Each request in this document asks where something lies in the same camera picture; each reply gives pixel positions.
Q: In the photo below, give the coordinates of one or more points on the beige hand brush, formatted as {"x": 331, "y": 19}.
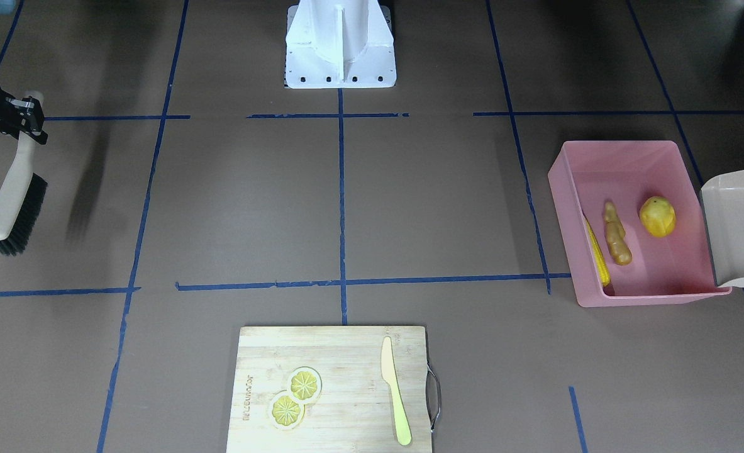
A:
{"x": 23, "y": 191}

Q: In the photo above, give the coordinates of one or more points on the brown toy ginger root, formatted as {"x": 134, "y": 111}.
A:
{"x": 615, "y": 235}

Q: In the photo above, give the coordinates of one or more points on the yellow toy corn cob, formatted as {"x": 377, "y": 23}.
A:
{"x": 601, "y": 266}

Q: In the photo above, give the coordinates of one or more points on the yellow toy pepper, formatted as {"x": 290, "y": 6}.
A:
{"x": 658, "y": 216}

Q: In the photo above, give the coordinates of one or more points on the beige plastic dustpan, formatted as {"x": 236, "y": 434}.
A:
{"x": 723, "y": 212}

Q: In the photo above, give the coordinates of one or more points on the pink plastic bin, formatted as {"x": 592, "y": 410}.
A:
{"x": 675, "y": 269}

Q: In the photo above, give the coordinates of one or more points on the lemon slice far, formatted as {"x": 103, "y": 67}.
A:
{"x": 304, "y": 385}

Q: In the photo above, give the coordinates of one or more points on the lemon slice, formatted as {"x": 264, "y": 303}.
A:
{"x": 304, "y": 385}
{"x": 286, "y": 412}

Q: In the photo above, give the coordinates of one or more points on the lemon slice near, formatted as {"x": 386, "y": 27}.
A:
{"x": 286, "y": 412}

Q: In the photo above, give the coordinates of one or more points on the wooden cutting board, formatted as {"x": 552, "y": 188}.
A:
{"x": 354, "y": 410}

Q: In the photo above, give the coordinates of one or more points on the yellow plastic knife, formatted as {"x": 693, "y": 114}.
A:
{"x": 389, "y": 375}

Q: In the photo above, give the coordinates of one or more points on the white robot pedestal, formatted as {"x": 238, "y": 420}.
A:
{"x": 340, "y": 45}

